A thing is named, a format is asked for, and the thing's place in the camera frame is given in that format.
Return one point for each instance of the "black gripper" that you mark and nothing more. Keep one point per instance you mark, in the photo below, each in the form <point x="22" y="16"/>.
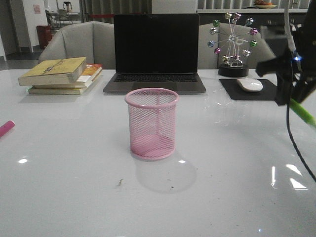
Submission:
<point x="299" y="57"/>

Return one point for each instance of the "green marker pen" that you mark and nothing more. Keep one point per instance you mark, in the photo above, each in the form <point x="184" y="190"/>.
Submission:
<point x="302" y="113"/>

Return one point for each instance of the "pink marker pen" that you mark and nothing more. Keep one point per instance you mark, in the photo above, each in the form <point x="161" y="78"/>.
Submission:
<point x="6" y="127"/>

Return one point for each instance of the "pink mesh pen holder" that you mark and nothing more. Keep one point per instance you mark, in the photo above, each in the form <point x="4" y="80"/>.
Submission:
<point x="152" y="118"/>

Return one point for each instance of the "black mouse pad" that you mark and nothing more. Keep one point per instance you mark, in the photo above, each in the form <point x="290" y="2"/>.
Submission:
<point x="235" y="92"/>

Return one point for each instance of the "white computer mouse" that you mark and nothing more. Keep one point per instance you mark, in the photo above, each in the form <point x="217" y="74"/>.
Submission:
<point x="250" y="85"/>

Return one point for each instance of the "ferris wheel desk ornament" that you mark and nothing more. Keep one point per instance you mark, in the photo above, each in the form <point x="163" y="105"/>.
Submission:
<point x="236" y="45"/>

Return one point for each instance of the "fruit bowl on counter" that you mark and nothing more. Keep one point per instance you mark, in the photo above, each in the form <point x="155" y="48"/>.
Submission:
<point x="262" y="4"/>

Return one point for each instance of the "grey laptop computer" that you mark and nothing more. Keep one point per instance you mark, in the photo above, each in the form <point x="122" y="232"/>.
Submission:
<point x="156" y="50"/>

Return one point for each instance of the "orange middle book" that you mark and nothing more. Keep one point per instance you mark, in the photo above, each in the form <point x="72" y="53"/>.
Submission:
<point x="89" y="75"/>

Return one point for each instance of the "grey left armchair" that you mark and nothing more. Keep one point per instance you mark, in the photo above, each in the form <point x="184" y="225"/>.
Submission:
<point x="93" y="40"/>

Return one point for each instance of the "yellow top book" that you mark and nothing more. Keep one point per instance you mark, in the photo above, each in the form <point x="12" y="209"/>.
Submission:
<point x="58" y="71"/>

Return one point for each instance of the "red trash bin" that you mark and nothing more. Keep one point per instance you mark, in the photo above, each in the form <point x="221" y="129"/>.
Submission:
<point x="44" y="35"/>

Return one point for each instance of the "cream bottom book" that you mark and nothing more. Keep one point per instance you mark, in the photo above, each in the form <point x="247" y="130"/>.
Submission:
<point x="63" y="91"/>

